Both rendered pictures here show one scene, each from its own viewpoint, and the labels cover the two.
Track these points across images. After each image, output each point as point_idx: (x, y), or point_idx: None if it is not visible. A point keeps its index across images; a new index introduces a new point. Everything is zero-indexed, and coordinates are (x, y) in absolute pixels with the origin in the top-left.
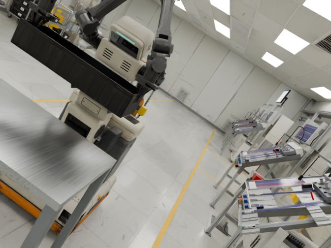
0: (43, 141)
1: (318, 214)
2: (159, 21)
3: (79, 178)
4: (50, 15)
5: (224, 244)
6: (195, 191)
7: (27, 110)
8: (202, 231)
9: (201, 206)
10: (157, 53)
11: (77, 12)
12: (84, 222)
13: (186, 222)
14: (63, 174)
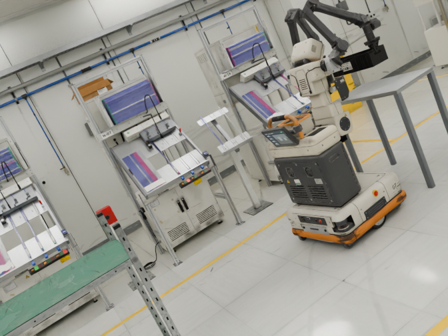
0: (368, 88)
1: (216, 114)
2: (298, 34)
3: (353, 90)
4: (367, 41)
5: (225, 191)
6: (109, 323)
7: (377, 90)
8: (183, 262)
9: (137, 296)
10: (321, 41)
11: (347, 42)
12: None
13: (198, 262)
14: (360, 87)
